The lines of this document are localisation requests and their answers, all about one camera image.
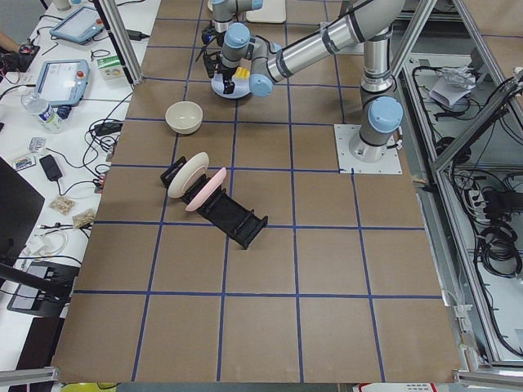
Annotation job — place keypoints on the cream plate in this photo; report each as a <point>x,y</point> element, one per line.
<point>187,173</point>

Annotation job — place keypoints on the aluminium frame post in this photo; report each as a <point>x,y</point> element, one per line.
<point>113,22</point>

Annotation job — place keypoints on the black monitor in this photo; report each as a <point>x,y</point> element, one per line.
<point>21,205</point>

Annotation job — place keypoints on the blue plate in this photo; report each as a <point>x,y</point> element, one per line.
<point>230,89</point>

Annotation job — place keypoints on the black power adapter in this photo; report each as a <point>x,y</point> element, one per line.
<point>50,168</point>

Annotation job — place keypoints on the teach pendant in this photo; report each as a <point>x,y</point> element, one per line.
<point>63,82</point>
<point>80,27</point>

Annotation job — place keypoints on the white foam tray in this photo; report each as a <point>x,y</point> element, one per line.
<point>272,12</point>

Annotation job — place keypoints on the beige bowl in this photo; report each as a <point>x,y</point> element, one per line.
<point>184,117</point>

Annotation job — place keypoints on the yellow sliced bread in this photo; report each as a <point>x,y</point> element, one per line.
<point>242,73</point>

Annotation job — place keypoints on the black dish rack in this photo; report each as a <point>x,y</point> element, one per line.
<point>236,221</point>

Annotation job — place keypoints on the far teach pendant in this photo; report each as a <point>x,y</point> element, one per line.
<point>80,27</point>

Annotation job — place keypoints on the near teach pendant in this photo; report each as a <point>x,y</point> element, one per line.
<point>63,82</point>

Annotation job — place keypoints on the pink plate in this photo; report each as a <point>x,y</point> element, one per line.
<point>204,194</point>

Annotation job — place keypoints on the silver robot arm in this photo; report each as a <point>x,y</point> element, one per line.
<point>365,22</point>
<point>223,15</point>

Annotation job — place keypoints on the plastic water bottle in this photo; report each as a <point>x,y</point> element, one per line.
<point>42,111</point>

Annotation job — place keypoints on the green white box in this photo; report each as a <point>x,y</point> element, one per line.
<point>110,68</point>

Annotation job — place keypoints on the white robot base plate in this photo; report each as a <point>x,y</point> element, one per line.
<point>388,160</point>

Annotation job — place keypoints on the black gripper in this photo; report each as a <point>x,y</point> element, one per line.
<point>221,37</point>
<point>225,74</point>

